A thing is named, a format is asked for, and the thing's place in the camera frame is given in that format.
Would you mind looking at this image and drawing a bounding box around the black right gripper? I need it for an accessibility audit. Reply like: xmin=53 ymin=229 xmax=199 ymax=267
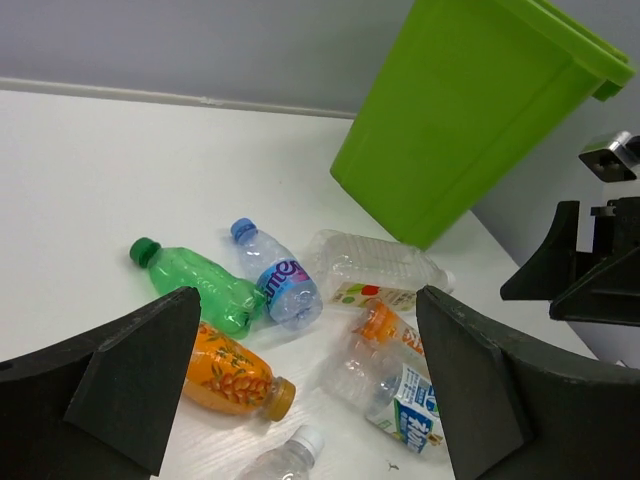
xmin=500 ymin=196 xmax=639 ymax=326

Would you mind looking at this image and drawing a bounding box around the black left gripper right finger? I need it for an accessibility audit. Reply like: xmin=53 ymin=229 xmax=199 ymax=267
xmin=417 ymin=287 xmax=639 ymax=479

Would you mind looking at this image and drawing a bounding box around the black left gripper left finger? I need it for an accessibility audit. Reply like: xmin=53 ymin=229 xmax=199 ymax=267
xmin=1 ymin=287 xmax=201 ymax=479

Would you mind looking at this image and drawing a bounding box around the orange juice bottle brown cap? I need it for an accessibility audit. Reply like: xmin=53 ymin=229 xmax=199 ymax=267
xmin=183 ymin=322 xmax=296 ymax=422

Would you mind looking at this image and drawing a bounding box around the clear bottle blue white label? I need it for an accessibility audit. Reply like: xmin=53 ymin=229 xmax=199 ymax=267
xmin=319 ymin=334 xmax=445 ymax=455

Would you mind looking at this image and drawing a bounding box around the clear bottle orange label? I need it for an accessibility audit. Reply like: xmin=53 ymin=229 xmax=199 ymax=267
xmin=353 ymin=299 xmax=425 ymax=360

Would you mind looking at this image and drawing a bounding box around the green plastic bottle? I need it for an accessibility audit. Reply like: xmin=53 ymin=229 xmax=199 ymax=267
xmin=129 ymin=237 xmax=266 ymax=339

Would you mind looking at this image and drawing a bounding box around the clear bottle white cap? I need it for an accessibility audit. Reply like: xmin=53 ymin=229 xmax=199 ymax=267
xmin=236 ymin=425 xmax=325 ymax=480

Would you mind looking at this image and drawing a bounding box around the clear square bottle apple label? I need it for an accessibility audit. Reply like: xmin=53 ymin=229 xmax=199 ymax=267
xmin=308 ymin=230 xmax=456 ymax=313

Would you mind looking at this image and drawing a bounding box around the clear bottle blue cap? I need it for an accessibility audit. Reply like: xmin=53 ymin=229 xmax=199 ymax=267
xmin=230 ymin=218 xmax=323 ymax=331

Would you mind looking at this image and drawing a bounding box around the green plastic bin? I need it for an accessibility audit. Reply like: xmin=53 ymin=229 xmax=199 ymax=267
xmin=330 ymin=0 xmax=635 ymax=248

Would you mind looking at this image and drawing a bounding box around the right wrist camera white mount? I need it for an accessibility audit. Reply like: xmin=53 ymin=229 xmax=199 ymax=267
xmin=578 ymin=131 xmax=639 ymax=183

